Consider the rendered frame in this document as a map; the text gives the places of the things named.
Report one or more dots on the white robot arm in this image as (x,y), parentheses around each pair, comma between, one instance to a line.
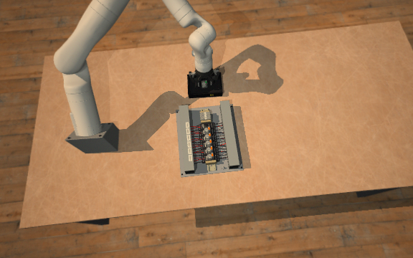
(99,17)

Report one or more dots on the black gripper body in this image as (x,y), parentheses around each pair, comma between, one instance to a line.
(204,74)

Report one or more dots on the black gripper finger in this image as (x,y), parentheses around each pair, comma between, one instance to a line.
(215,77)
(197,79)

